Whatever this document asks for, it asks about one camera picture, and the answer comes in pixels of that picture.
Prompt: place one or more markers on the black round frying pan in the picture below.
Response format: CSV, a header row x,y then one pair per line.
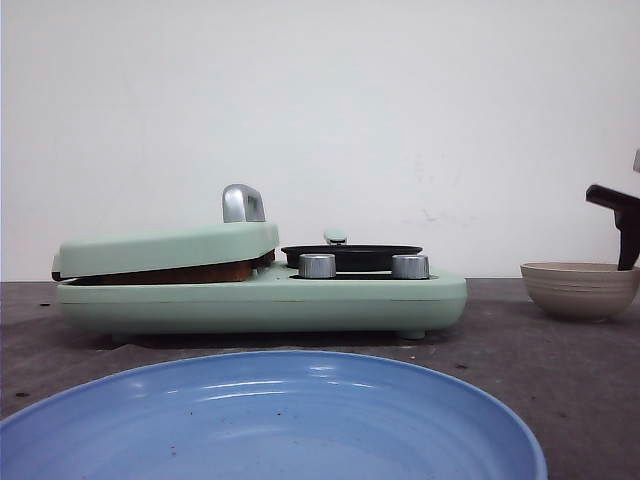
x,y
352,257

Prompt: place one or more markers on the breakfast maker hinged lid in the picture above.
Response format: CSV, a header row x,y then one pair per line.
x,y
244,234

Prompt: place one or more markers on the silver control knob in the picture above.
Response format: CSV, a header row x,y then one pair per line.
x,y
410,267
317,266

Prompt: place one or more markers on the right silver control knob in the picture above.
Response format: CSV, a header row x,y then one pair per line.
x,y
410,267

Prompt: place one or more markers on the beige ribbed bowl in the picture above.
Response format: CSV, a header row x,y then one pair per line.
x,y
580,291

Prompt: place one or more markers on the left silver control knob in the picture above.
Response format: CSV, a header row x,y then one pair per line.
x,y
317,266

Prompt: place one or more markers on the mint green breakfast maker base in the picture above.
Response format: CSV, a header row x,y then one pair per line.
x,y
271,300

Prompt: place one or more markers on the blue ceramic plate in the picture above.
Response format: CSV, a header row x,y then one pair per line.
x,y
271,415

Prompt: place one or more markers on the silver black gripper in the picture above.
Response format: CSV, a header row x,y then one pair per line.
x,y
626,217

